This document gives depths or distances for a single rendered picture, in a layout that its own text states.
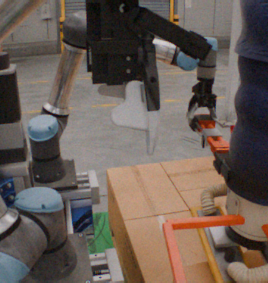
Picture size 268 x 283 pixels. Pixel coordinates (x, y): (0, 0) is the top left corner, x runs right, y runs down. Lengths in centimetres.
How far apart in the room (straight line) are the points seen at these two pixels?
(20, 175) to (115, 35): 66
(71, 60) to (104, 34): 85
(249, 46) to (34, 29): 989
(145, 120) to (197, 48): 13
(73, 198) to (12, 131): 49
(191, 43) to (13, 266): 53
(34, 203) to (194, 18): 1075
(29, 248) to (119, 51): 48
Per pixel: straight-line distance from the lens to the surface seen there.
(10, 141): 98
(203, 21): 1147
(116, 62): 41
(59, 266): 88
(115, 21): 42
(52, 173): 128
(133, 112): 40
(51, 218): 79
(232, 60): 450
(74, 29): 112
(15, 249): 71
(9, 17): 64
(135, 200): 201
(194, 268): 105
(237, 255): 90
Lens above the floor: 171
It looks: 26 degrees down
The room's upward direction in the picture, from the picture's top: straight up
